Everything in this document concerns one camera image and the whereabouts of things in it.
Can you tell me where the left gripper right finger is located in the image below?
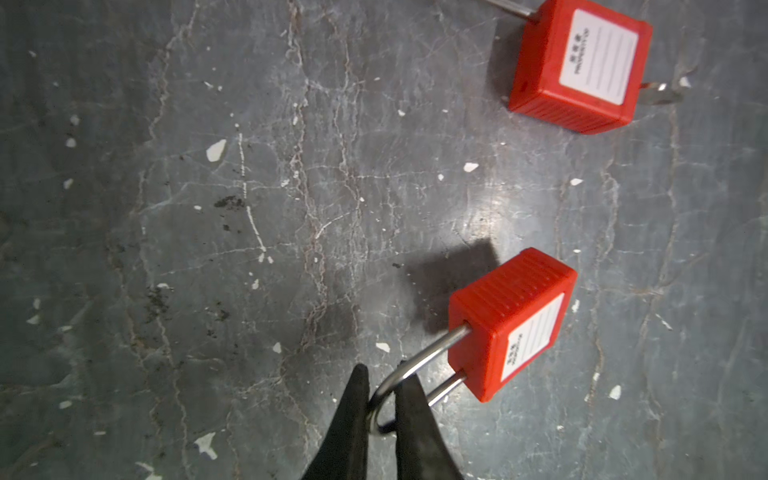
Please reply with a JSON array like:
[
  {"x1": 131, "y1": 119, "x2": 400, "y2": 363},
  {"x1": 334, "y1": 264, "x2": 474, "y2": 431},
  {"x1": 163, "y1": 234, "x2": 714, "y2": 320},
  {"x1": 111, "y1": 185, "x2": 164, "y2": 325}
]
[{"x1": 394, "y1": 375, "x2": 463, "y2": 480}]

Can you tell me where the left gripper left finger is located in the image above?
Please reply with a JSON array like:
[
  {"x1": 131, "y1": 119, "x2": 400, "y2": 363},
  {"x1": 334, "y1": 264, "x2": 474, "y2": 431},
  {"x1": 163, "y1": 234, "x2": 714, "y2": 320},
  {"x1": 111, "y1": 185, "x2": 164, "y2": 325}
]
[{"x1": 302, "y1": 364, "x2": 370, "y2": 479}]

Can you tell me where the red padlock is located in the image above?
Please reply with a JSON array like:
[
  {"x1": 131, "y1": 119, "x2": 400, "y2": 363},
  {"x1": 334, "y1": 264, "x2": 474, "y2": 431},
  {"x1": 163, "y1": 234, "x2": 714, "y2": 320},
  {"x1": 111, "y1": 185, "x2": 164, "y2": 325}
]
[
  {"x1": 495, "y1": 0, "x2": 686, "y2": 135},
  {"x1": 367, "y1": 248, "x2": 578, "y2": 436}
]

